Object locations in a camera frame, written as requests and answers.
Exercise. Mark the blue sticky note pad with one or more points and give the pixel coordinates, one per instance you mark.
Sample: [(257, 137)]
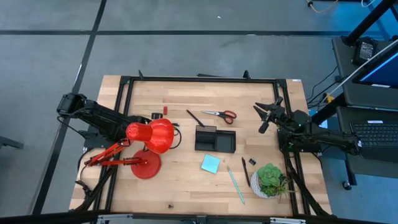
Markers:
[(210, 164)]

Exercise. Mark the black crossbar with silver brackets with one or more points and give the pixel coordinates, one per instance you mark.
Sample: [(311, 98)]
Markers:
[(46, 217)]

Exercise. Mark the black mesh desk organizer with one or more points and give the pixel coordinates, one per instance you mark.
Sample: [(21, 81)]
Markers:
[(225, 141)]

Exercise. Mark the black pen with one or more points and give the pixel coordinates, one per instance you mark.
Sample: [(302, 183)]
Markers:
[(245, 171), (195, 118)]

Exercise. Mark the black power adapter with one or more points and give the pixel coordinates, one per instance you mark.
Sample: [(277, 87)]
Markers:
[(366, 51)]

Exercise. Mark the red round dish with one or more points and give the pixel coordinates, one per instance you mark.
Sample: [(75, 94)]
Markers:
[(155, 133)]

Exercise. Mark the grey chair base leg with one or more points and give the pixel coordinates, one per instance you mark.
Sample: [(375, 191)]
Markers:
[(9, 142)]

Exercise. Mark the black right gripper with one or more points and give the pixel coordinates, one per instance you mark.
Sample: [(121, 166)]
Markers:
[(280, 116)]

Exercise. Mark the black computer monitor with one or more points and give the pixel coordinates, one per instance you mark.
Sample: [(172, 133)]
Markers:
[(382, 71)]

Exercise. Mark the small black binder clip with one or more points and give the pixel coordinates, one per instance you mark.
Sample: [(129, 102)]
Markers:
[(252, 161)]

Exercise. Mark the black keyboard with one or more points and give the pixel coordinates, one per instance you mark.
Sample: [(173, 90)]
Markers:
[(376, 133)]

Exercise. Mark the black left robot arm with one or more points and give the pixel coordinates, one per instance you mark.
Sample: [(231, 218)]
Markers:
[(93, 115)]

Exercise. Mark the black caster wheel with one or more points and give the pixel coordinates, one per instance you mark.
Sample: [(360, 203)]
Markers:
[(346, 185)]

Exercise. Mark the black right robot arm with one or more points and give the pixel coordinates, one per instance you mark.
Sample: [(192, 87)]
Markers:
[(329, 138)]

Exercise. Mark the black side desk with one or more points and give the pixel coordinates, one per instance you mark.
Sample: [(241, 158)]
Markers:
[(357, 96)]

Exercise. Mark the teal pencil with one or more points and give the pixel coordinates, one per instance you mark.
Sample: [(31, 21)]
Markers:
[(235, 184)]

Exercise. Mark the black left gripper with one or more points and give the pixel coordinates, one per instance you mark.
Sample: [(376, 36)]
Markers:
[(132, 119)]

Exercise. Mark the succulent in white pot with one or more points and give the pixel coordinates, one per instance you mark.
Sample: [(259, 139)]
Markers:
[(269, 177)]

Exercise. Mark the black stand pole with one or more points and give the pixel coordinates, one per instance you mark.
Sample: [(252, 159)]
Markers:
[(370, 20)]

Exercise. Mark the black aluminium table frame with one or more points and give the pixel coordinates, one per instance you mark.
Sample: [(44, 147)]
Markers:
[(202, 79)]

